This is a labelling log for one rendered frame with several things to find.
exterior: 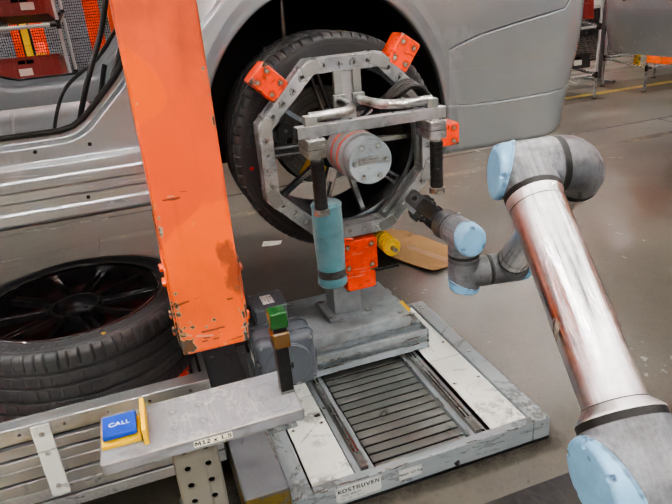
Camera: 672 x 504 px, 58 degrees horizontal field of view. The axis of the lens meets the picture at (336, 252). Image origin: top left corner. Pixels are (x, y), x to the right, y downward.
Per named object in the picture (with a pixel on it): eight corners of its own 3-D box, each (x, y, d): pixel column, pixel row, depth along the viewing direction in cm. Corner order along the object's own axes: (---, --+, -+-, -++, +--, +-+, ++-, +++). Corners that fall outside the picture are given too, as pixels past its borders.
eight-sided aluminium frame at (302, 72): (426, 214, 204) (422, 43, 182) (435, 220, 198) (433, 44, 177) (268, 246, 189) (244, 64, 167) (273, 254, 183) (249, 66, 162)
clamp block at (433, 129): (431, 132, 172) (431, 113, 170) (447, 138, 164) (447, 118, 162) (415, 134, 171) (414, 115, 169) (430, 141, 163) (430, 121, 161)
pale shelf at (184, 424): (285, 378, 151) (284, 368, 149) (305, 419, 136) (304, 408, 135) (103, 427, 139) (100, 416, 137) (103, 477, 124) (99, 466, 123)
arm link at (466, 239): (459, 263, 169) (459, 229, 165) (437, 247, 180) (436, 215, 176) (488, 255, 172) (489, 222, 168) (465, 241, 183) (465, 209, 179)
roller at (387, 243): (369, 228, 223) (368, 213, 221) (404, 256, 197) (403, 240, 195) (354, 231, 221) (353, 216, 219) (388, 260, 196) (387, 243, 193)
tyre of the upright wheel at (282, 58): (439, 97, 219) (287, -15, 188) (474, 106, 198) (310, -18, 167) (343, 253, 228) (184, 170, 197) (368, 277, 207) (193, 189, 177)
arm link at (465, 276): (492, 294, 177) (492, 255, 172) (453, 300, 176) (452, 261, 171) (480, 280, 185) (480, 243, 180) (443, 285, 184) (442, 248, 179)
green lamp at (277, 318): (284, 319, 137) (282, 303, 136) (289, 327, 134) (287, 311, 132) (267, 323, 136) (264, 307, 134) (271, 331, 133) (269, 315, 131)
